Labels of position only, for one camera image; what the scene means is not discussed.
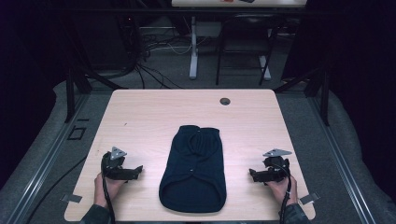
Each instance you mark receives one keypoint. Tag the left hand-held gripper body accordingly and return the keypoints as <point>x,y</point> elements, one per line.
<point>112,168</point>

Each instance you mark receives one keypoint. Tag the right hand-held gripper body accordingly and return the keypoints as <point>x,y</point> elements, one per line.
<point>276,169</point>

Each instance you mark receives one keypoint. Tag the person's right hand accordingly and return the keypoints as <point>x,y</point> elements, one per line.
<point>280,189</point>

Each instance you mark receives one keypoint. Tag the person's left hand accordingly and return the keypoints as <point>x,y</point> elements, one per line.
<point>107,189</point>

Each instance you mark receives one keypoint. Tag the grey tape tab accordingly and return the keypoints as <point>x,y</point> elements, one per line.
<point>72,198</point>
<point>309,198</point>

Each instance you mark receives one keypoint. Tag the dark navy garment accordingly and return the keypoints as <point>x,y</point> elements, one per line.
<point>193,174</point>

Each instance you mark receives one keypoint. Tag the white desk with legs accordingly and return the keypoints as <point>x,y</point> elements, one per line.
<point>193,46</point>

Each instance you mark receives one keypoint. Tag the black metal chair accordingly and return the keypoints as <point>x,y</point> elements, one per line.
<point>246,25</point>

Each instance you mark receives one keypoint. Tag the aluminium floor rail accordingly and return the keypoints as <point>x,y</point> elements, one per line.
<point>43,161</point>
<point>342,161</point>

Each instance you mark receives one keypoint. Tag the black metal frame stand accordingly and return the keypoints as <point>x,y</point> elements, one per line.
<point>324,93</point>
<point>70,93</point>

